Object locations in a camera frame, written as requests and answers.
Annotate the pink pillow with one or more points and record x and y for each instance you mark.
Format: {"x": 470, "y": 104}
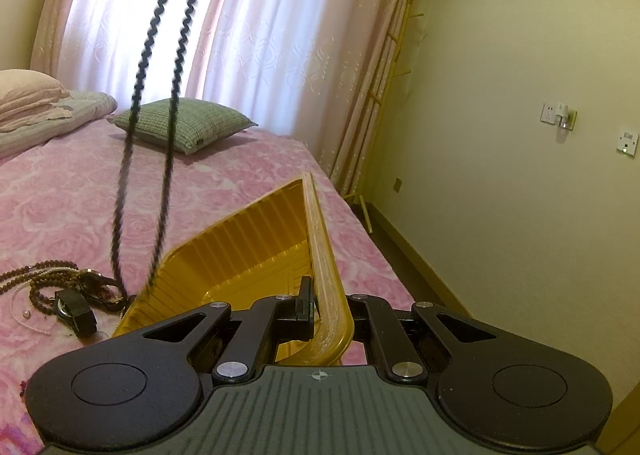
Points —
{"x": 25, "y": 90}

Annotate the white sheer curtain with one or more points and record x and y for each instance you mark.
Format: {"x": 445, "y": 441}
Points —
{"x": 280, "y": 35}

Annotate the black wristwatch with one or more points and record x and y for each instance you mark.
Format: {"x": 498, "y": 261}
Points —
{"x": 77, "y": 315}

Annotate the pink patterned curtain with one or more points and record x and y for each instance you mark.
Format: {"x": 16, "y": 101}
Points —
{"x": 55, "y": 5}
{"x": 370, "y": 65}

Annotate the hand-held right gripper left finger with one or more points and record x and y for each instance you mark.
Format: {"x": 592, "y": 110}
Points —
{"x": 303, "y": 307}

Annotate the folded grey-green quilt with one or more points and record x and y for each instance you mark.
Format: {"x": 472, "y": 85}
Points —
{"x": 75, "y": 107}

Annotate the wooden coat rack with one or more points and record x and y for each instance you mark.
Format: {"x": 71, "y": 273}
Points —
{"x": 385, "y": 80}

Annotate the green checkered pillow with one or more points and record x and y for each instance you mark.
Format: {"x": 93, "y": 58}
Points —
{"x": 195, "y": 122}

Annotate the wall socket with plug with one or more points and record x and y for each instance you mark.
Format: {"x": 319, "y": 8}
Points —
{"x": 555, "y": 116}

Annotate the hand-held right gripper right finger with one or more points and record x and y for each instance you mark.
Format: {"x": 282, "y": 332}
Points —
{"x": 362, "y": 309}

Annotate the small brown wall socket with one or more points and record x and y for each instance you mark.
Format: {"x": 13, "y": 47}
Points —
{"x": 398, "y": 185}

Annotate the pink rose blanket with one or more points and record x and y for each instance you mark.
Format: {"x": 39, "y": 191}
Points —
{"x": 250, "y": 175}

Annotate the gold plastic tray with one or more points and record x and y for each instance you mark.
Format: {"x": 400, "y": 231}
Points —
{"x": 240, "y": 245}

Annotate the white wall socket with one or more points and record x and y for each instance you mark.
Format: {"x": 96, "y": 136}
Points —
{"x": 627, "y": 141}

